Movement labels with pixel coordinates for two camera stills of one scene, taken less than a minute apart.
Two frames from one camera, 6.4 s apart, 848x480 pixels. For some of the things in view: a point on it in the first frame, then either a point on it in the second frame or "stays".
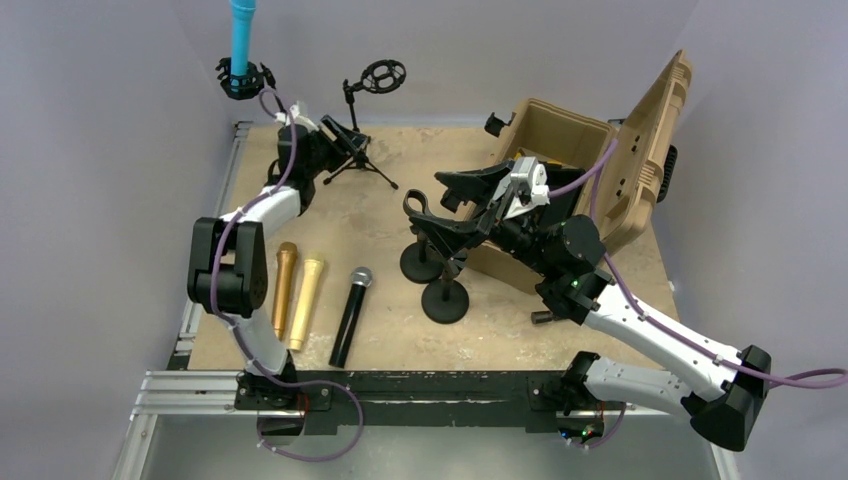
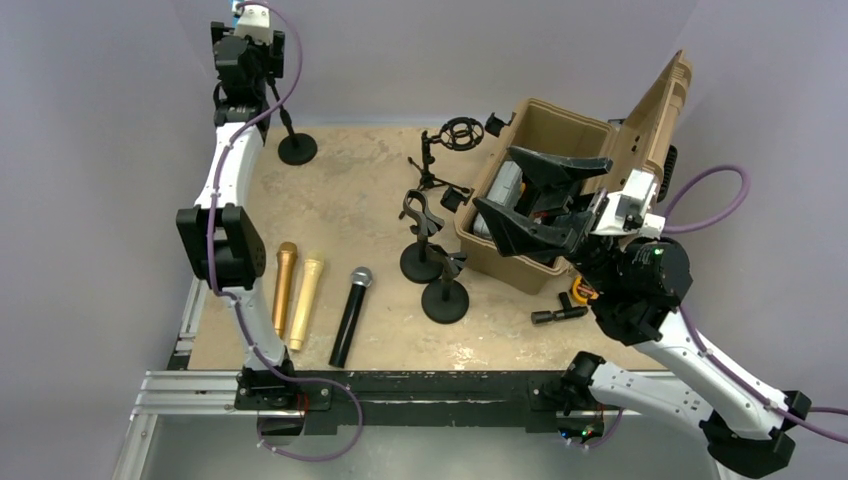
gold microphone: (287, 255) stays
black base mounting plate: (417, 403) stays
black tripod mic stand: (377, 77) to (459, 134)
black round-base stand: (446, 300) stays
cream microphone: (310, 278) stays
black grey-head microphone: (361, 278) stays
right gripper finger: (452, 236) to (518, 237)
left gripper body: (326, 155) to (275, 55)
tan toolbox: (617, 175) stays
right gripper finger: (474, 186) to (548, 174)
